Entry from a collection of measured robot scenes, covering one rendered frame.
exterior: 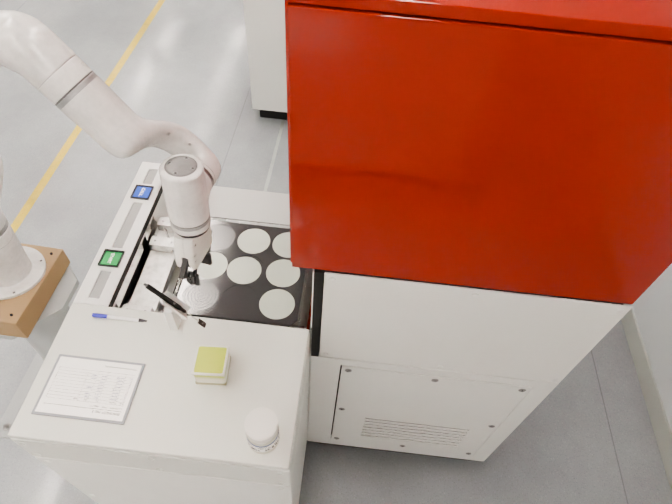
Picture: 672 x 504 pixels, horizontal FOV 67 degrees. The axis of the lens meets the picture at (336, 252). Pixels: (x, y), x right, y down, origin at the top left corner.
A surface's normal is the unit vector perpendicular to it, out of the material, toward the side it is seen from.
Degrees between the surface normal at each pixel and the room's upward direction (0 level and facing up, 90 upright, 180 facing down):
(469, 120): 90
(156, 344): 0
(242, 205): 0
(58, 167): 0
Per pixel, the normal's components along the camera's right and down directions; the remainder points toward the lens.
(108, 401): 0.06, -0.61
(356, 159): -0.10, 0.78
